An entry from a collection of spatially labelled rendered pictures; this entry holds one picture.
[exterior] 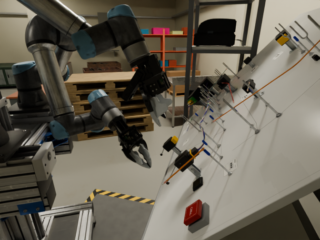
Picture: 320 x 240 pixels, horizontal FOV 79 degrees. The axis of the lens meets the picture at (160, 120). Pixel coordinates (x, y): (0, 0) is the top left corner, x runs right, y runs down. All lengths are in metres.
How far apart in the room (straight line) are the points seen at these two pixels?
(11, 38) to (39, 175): 9.55
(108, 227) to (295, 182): 1.72
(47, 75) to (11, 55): 9.49
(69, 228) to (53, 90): 1.20
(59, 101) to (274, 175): 0.71
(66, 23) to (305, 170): 0.72
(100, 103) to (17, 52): 9.51
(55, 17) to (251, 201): 0.71
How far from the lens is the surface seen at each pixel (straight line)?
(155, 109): 0.60
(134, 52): 0.60
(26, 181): 0.86
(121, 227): 1.96
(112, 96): 3.21
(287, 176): 0.45
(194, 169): 0.70
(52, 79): 0.83
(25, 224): 1.38
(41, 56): 0.86
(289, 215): 1.09
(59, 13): 0.73
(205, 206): 0.54
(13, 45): 10.24
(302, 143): 0.49
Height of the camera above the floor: 1.49
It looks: 22 degrees down
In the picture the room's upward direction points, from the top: straight up
